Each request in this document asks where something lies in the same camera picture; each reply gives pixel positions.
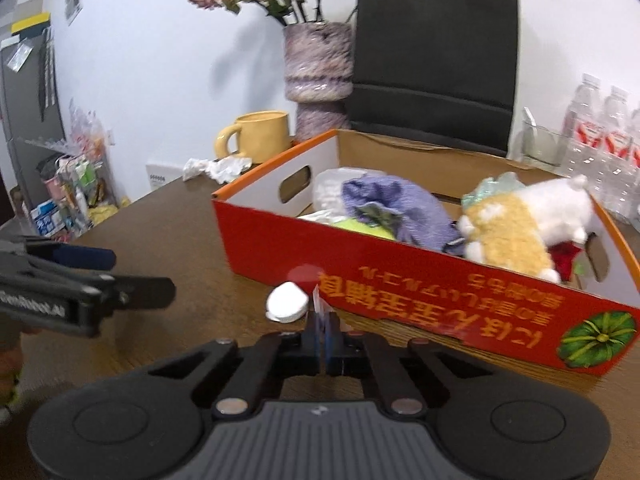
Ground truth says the yellow and white plush toy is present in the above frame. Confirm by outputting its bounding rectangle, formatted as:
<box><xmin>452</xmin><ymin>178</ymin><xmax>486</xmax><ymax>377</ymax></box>
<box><xmin>457</xmin><ymin>175</ymin><xmax>598</xmax><ymax>283</ymax></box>

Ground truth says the green tissue pack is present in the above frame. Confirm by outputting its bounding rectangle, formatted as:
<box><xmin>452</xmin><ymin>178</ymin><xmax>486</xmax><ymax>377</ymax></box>
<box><xmin>336</xmin><ymin>216</ymin><xmax>398</xmax><ymax>240</ymax></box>

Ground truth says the purple textured vase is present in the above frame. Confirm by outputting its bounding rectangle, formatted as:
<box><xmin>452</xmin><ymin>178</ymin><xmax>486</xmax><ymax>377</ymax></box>
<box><xmin>282</xmin><ymin>21</ymin><xmax>355</xmax><ymax>143</ymax></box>

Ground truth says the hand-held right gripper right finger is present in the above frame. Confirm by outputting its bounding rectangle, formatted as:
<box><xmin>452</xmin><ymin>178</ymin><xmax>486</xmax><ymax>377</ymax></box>
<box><xmin>326</xmin><ymin>322</ymin><xmax>493</xmax><ymax>418</ymax></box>

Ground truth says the white wall outlet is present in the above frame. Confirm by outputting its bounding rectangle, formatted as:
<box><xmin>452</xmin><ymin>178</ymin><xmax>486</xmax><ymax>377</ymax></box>
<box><xmin>146</xmin><ymin>161</ymin><xmax>176</xmax><ymax>191</ymax></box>

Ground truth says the clear rack of small goods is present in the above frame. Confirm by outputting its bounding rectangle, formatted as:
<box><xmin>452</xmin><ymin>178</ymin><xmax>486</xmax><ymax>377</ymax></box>
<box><xmin>10</xmin><ymin>100</ymin><xmax>131</xmax><ymax>238</ymax></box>

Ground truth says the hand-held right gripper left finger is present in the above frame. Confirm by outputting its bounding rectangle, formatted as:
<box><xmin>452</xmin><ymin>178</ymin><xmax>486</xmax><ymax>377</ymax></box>
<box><xmin>147</xmin><ymin>310</ymin><xmax>326</xmax><ymax>420</ymax></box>

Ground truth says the white bottle cap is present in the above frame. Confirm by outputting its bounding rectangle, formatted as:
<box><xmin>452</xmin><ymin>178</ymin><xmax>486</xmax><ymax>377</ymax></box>
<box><xmin>266</xmin><ymin>282</ymin><xmax>309</xmax><ymax>323</ymax></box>

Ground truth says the dark grey pegboard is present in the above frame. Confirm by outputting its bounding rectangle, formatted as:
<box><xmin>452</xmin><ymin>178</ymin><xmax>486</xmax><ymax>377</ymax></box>
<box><xmin>0</xmin><ymin>12</ymin><xmax>68</xmax><ymax>221</ymax></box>

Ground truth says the yellow mug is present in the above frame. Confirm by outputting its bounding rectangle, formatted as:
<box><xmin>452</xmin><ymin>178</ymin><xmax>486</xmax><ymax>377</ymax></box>
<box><xmin>215</xmin><ymin>110</ymin><xmax>291</xmax><ymax>165</ymax></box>

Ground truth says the pale green plastic bag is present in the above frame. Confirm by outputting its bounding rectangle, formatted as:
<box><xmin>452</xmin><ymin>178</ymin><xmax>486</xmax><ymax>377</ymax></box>
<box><xmin>461</xmin><ymin>171</ymin><xmax>526</xmax><ymax>208</ymax></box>

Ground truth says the small grey sachet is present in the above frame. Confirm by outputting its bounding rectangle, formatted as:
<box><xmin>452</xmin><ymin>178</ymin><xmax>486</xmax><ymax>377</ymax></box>
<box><xmin>311</xmin><ymin>282</ymin><xmax>341</xmax><ymax>333</ymax></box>

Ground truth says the black paper bag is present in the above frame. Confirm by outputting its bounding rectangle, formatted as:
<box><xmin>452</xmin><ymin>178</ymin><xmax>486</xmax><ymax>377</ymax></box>
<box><xmin>345</xmin><ymin>0</ymin><xmax>521</xmax><ymax>158</ymax></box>

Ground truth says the clear water bottle red label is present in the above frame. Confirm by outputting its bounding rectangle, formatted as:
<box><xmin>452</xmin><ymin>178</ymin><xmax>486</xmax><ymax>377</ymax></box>
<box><xmin>627</xmin><ymin>105</ymin><xmax>640</xmax><ymax>231</ymax></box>
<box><xmin>560</xmin><ymin>73</ymin><xmax>603</xmax><ymax>211</ymax></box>
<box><xmin>597</xmin><ymin>86</ymin><xmax>632</xmax><ymax>221</ymax></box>

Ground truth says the red cardboard box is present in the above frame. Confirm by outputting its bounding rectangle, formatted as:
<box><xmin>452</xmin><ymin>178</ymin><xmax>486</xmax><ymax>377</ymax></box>
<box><xmin>211</xmin><ymin>129</ymin><xmax>640</xmax><ymax>378</ymax></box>

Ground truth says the red bow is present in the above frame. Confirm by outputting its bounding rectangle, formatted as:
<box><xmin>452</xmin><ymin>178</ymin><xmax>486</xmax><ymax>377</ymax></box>
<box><xmin>547</xmin><ymin>240</ymin><xmax>581</xmax><ymax>286</ymax></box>

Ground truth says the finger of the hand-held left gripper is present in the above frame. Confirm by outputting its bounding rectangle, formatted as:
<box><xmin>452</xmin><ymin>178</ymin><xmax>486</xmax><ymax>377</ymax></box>
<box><xmin>20</xmin><ymin>260</ymin><xmax>177</xmax><ymax>338</ymax></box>
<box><xmin>0</xmin><ymin>239</ymin><xmax>117</xmax><ymax>271</ymax></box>

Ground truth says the clear glass cup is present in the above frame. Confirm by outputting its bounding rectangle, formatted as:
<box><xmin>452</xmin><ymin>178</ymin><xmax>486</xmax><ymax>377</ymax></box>
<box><xmin>520</xmin><ymin>106</ymin><xmax>571</xmax><ymax>167</ymax></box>

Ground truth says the crumpled white tissue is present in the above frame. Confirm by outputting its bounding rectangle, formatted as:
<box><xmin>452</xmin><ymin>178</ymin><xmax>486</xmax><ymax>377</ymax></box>
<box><xmin>181</xmin><ymin>155</ymin><xmax>253</xmax><ymax>183</ymax></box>

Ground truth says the purple drawstring pouch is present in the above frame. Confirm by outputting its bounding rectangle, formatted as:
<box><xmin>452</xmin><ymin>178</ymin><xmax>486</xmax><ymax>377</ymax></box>
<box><xmin>341</xmin><ymin>172</ymin><xmax>457</xmax><ymax>251</ymax></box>

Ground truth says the white plastic container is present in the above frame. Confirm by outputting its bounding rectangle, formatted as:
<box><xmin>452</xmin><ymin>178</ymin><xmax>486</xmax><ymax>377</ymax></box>
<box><xmin>300</xmin><ymin>167</ymin><xmax>351</xmax><ymax>226</ymax></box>

